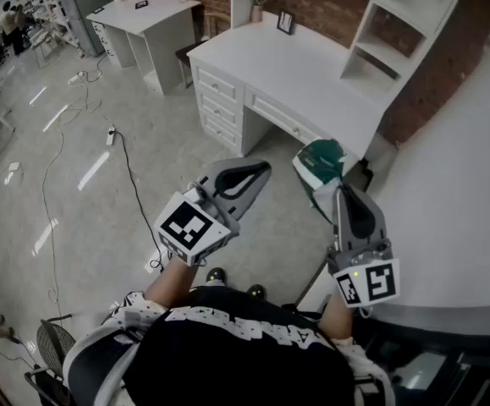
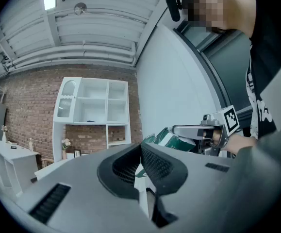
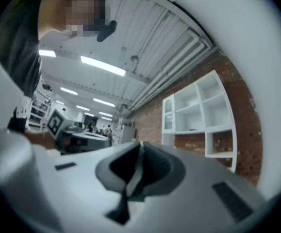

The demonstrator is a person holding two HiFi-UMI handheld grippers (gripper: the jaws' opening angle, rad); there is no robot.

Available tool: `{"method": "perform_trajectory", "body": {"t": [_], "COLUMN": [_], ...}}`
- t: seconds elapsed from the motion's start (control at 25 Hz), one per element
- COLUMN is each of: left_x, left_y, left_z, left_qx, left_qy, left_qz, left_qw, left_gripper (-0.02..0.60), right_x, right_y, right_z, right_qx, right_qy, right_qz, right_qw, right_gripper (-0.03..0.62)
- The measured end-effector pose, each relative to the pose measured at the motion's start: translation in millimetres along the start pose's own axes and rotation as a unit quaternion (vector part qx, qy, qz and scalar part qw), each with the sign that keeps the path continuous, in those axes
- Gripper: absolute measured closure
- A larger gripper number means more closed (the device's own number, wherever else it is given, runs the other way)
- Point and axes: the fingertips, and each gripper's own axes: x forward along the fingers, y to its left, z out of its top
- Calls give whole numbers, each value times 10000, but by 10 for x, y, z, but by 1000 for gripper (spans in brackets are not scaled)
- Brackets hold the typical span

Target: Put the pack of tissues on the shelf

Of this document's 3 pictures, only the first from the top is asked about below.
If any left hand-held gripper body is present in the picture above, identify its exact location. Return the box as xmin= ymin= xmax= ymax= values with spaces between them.
xmin=153 ymin=178 xmax=241 ymax=268

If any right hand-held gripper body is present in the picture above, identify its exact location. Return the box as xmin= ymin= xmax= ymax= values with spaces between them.
xmin=326 ymin=235 xmax=400 ymax=310

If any green and white cloth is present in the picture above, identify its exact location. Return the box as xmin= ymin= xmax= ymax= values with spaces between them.
xmin=291 ymin=138 xmax=348 ymax=223

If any person's left forearm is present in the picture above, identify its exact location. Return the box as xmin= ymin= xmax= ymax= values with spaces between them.
xmin=145 ymin=258 xmax=201 ymax=312

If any person's right forearm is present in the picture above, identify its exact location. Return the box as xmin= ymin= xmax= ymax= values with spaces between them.
xmin=320 ymin=294 xmax=355 ymax=342

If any wide white desk drawer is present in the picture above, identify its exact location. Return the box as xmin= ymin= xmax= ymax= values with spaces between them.
xmin=248 ymin=93 xmax=317 ymax=143

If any white desk with drawers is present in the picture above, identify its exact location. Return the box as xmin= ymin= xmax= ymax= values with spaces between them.
xmin=187 ymin=0 xmax=472 ymax=173

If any small white desk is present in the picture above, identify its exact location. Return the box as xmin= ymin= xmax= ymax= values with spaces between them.
xmin=85 ymin=0 xmax=203 ymax=96

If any person's left black shoe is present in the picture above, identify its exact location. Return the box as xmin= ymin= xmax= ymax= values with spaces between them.
xmin=205 ymin=267 xmax=228 ymax=288

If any person's black shoe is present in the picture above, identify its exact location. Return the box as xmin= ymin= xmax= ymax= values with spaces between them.
xmin=245 ymin=283 xmax=267 ymax=302
xmin=205 ymin=267 xmax=228 ymax=288

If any large white table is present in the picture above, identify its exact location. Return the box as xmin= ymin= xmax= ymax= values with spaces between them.
xmin=299 ymin=13 xmax=490 ymax=337

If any person's right black shoe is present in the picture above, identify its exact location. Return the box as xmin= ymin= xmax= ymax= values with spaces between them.
xmin=245 ymin=283 xmax=267 ymax=302

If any dark brown stool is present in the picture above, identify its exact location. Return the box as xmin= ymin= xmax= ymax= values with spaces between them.
xmin=174 ymin=40 xmax=210 ymax=89

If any wooden chair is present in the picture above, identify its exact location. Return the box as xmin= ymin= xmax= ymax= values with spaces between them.
xmin=204 ymin=10 xmax=233 ymax=41

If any pink vase with pale flowers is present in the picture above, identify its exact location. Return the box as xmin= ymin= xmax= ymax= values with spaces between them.
xmin=251 ymin=0 xmax=278 ymax=24

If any black mesh chair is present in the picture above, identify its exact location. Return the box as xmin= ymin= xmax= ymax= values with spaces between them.
xmin=24 ymin=317 xmax=79 ymax=406

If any grey metal cabinet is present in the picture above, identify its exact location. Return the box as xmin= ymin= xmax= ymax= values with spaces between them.
xmin=64 ymin=0 xmax=114 ymax=58

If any black floor cable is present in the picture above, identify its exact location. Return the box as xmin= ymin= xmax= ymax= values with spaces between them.
xmin=112 ymin=129 xmax=165 ymax=272

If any black table base frame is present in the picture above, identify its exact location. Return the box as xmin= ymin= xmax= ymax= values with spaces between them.
xmin=354 ymin=319 xmax=490 ymax=406

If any white floor cable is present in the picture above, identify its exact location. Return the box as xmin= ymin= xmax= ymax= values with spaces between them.
xmin=41 ymin=52 xmax=110 ymax=321

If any black standing picture frame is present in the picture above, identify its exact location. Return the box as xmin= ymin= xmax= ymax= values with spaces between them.
xmin=276 ymin=9 xmax=297 ymax=36

